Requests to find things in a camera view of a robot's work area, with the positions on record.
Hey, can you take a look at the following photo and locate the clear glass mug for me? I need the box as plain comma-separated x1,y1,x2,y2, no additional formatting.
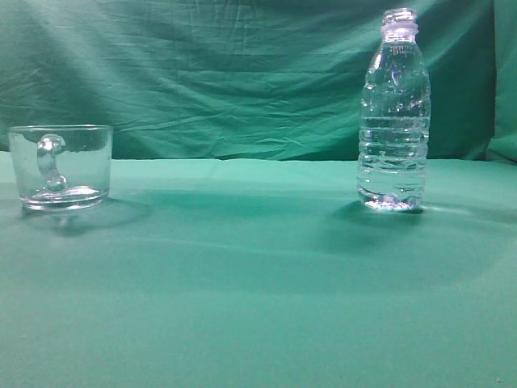
7,124,113,212

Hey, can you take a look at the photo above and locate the green backdrop cloth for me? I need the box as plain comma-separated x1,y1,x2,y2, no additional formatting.
1,1,516,162

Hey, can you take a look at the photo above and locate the green table cloth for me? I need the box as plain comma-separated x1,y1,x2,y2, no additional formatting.
1,153,516,387

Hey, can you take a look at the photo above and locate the clear plastic water bottle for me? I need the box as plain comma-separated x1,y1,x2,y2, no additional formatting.
357,8,431,212

